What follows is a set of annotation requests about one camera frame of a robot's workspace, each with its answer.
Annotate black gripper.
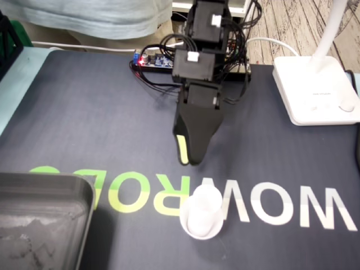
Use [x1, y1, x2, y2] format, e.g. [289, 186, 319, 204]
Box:
[172, 82, 224, 167]

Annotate dark mat with WOWROBO print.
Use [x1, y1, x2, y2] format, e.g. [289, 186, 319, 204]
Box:
[0, 49, 360, 270]

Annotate blue circuit board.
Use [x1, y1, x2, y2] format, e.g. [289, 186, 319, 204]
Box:
[132, 49, 177, 70]

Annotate short white plastic cup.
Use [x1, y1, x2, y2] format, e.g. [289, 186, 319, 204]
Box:
[179, 196, 224, 241]

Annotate white desk lamp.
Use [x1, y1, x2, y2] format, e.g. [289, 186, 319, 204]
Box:
[272, 0, 360, 127]

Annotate person in light blue shirt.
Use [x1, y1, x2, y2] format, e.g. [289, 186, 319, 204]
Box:
[0, 0, 173, 53]

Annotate black plastic tray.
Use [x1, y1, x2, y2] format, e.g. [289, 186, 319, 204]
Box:
[0, 172, 96, 270]

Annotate green box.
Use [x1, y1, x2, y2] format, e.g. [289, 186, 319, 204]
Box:
[7, 19, 32, 48]

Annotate thin black wire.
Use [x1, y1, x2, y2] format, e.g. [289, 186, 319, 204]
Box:
[129, 60, 181, 98]
[222, 63, 253, 104]

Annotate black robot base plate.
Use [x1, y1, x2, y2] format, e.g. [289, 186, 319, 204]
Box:
[130, 60, 253, 83]

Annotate black cable bundle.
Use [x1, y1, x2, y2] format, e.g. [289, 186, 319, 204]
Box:
[222, 0, 264, 81]

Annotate white cable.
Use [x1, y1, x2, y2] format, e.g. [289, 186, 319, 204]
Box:
[244, 37, 300, 57]
[30, 40, 138, 54]

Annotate thick black cable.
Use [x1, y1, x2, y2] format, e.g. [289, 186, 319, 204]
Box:
[345, 69, 360, 173]

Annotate black truss frame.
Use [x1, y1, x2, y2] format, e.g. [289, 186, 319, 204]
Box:
[0, 10, 24, 82]

